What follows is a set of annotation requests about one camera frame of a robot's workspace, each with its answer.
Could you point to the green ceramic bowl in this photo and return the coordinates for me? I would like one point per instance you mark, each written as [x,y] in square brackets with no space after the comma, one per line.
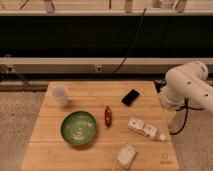
[79,128]

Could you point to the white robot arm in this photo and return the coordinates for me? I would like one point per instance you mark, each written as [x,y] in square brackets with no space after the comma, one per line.
[186,81]

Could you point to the black smartphone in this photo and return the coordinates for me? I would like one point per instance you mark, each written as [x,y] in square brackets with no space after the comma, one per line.
[130,97]

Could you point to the red brown chili pepper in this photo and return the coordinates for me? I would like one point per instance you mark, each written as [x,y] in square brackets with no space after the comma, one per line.
[108,116]

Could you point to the translucent white plastic cup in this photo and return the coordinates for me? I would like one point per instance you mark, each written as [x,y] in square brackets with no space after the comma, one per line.
[60,95]

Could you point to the clear plastic wrapped packet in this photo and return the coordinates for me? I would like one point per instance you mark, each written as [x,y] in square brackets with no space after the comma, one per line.
[126,156]

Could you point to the white wall outlet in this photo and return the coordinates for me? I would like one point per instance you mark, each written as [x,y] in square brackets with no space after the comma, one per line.
[99,68]

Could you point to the grey metal rail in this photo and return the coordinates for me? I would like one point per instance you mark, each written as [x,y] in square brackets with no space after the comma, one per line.
[89,65]

